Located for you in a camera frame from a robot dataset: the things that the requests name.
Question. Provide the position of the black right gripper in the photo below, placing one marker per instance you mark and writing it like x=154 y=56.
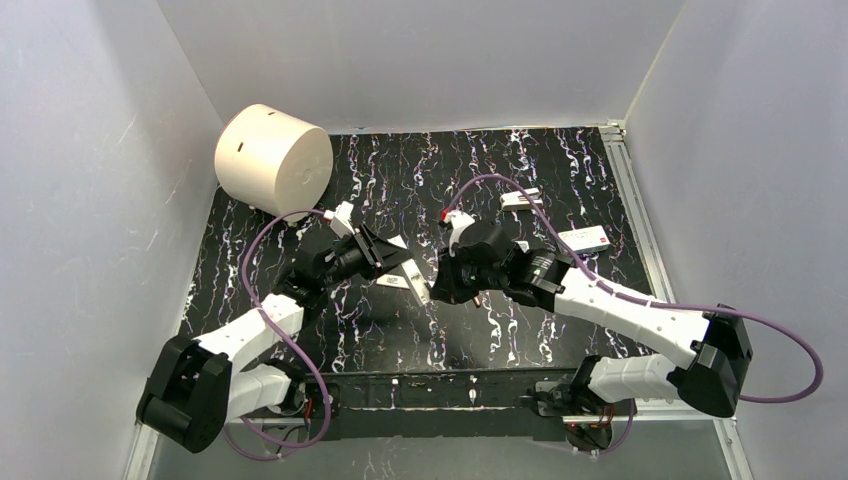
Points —
x=452 y=279

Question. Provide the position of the aluminium frame rail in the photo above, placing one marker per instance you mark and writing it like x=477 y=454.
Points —
x=613 y=135

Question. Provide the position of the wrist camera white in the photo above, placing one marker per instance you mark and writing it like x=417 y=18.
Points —
x=339 y=220
x=455 y=221

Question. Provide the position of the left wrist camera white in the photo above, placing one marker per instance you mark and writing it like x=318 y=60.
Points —
x=339 y=220

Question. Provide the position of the small white charger device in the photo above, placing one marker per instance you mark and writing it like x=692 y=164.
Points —
x=518 y=201

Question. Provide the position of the black base bar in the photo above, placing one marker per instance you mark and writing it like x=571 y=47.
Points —
x=465 y=403

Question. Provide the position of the large white cylinder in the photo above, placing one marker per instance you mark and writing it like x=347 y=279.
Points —
x=273 y=161

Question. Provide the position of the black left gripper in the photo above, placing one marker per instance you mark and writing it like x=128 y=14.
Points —
x=370 y=251

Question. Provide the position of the white remote control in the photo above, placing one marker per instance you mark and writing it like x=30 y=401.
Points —
x=393 y=281

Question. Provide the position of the white remote with black end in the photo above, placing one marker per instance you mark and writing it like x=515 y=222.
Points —
x=419 y=287

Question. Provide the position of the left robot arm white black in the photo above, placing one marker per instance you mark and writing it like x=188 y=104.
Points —
x=198 y=385

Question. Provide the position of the white box with red labels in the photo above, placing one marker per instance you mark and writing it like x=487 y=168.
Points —
x=587 y=240

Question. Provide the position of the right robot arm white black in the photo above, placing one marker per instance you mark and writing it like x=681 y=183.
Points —
x=699 y=358

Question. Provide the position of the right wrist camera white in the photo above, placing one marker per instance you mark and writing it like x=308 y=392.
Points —
x=455 y=221

